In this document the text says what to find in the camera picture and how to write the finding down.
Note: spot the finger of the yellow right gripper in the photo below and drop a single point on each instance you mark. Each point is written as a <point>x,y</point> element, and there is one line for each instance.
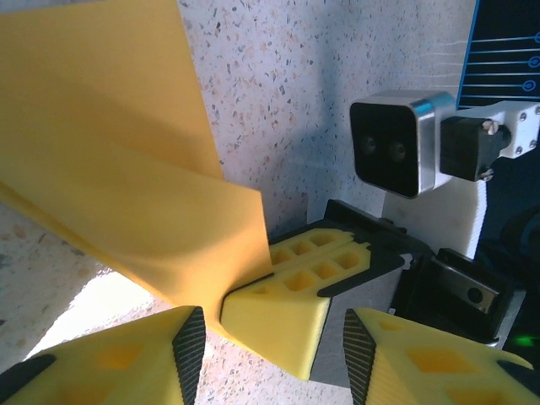
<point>320,240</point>
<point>274,320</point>

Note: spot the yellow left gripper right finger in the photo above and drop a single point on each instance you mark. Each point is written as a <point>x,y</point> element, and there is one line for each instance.
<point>422,379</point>

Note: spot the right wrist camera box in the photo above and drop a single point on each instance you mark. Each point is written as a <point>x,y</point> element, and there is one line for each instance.
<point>388,143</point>

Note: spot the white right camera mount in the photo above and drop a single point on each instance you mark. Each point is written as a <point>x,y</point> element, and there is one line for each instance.
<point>430,219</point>

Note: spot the yellow paper sheet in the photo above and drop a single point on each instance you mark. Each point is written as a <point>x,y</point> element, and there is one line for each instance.
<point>105,126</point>

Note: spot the blue printed enclosure panel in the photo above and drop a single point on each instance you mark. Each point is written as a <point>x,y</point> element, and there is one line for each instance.
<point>506,42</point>

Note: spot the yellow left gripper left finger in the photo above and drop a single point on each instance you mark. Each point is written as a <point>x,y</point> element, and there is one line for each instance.
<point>76,379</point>

